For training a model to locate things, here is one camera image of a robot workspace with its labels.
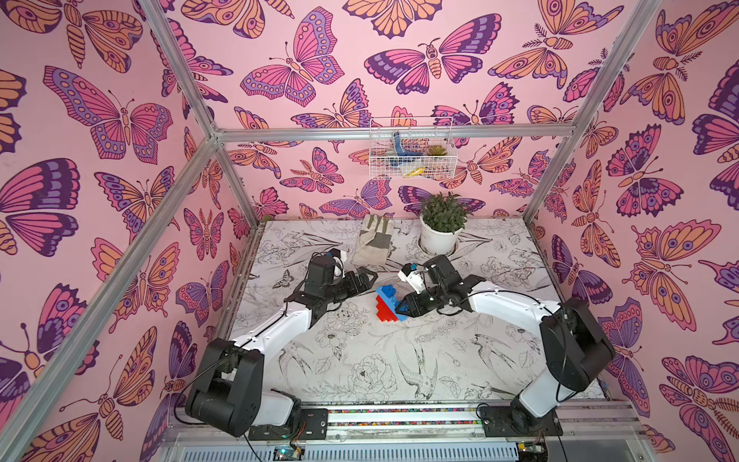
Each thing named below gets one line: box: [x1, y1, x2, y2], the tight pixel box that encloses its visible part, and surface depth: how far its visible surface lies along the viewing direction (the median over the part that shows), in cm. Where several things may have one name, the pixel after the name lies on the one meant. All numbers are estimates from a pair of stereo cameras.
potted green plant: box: [419, 191, 474, 256], surface depth 102 cm
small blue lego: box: [381, 283, 397, 299], surface depth 88 cm
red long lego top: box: [375, 294, 399, 323], surface depth 89 cm
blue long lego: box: [376, 285, 408, 322], surface depth 87 cm
